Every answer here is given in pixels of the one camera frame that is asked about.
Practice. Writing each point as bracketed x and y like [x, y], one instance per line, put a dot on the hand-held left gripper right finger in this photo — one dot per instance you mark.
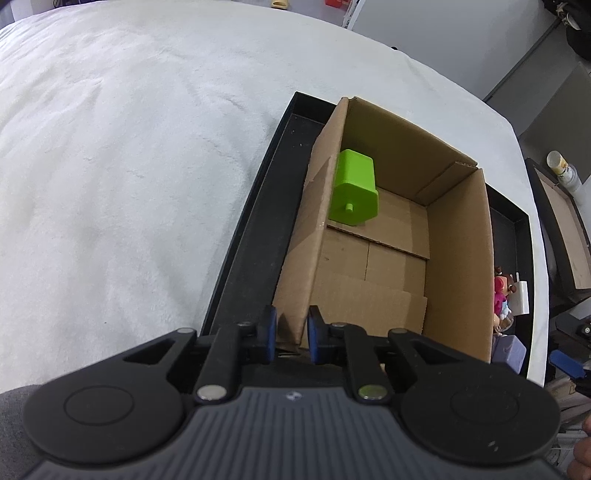
[313, 334]

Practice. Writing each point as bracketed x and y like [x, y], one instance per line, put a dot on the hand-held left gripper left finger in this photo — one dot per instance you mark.
[272, 334]

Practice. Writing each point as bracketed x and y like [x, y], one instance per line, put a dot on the black tray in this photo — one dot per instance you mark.
[258, 221]

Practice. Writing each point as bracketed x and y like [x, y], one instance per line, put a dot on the brown-haired pink figurine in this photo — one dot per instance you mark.
[501, 300]

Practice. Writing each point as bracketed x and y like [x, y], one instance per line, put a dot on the person's right hand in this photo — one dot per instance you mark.
[582, 454]

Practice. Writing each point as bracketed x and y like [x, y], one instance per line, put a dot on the green plastic block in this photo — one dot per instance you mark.
[353, 184]

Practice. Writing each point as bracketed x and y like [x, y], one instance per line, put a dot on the purple box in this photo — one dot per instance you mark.
[510, 353]

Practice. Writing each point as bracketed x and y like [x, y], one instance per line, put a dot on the blue plastic object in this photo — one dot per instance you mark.
[567, 363]

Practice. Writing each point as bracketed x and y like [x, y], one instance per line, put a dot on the black side table wooden top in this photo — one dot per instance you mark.
[568, 240]

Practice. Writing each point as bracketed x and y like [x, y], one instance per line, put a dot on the white bottle with yellow label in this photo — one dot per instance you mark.
[565, 173]

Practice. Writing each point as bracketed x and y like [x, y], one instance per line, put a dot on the yellow slipper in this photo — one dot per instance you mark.
[279, 3]

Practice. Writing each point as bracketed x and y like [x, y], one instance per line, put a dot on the orange-red cardboard box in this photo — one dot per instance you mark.
[337, 2]

